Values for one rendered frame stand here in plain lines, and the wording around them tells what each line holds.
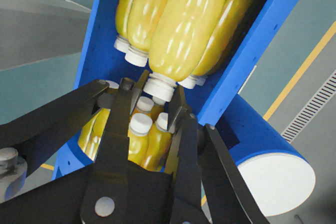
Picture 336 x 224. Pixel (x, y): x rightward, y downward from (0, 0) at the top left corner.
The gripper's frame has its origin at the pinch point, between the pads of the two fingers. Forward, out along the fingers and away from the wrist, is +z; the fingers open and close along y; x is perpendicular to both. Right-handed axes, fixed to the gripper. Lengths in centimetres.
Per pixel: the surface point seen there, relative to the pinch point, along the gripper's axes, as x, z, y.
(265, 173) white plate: -17.6, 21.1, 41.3
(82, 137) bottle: -24.4, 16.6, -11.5
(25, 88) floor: -94, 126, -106
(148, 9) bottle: 8.1, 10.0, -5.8
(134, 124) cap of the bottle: -9.7, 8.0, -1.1
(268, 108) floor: -16, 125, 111
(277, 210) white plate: -30, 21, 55
